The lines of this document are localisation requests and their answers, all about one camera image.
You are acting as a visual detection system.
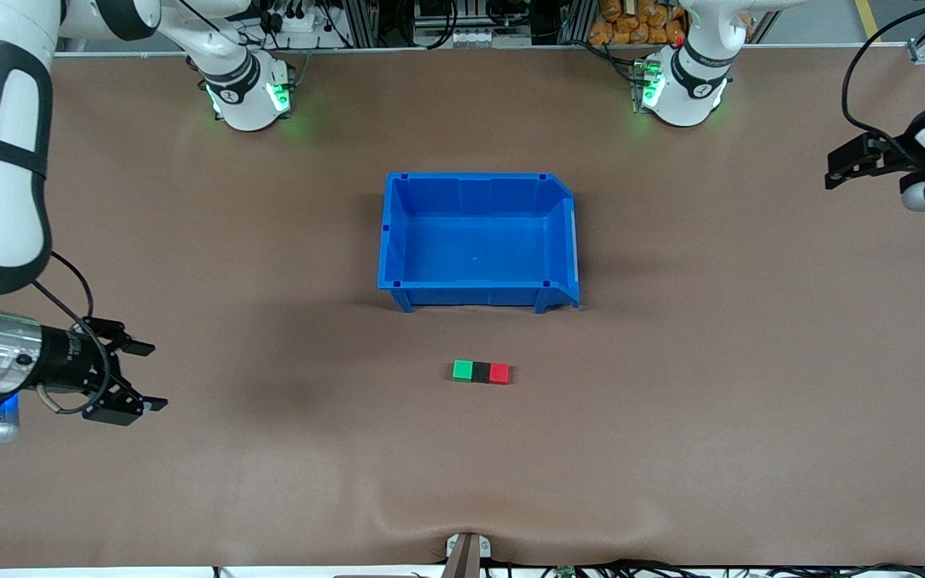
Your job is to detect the orange snack bags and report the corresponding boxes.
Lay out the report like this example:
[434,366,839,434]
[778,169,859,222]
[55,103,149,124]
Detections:
[589,0,687,46]

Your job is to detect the blue plastic storage bin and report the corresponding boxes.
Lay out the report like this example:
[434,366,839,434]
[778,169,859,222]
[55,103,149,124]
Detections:
[377,172,581,314]

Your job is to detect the white power strip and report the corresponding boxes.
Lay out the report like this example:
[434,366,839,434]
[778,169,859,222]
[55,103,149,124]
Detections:
[268,0,344,51]

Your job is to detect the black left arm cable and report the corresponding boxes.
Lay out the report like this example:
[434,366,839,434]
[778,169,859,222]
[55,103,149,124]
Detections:
[841,0,925,155]

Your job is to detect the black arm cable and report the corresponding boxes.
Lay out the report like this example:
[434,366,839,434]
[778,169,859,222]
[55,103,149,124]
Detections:
[29,251,114,416]
[841,0,925,155]

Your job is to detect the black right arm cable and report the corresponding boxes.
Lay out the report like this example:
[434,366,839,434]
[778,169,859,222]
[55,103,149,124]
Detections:
[29,251,114,416]

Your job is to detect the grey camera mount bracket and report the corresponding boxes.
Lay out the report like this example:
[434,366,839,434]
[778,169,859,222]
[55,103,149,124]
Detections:
[444,533,493,578]

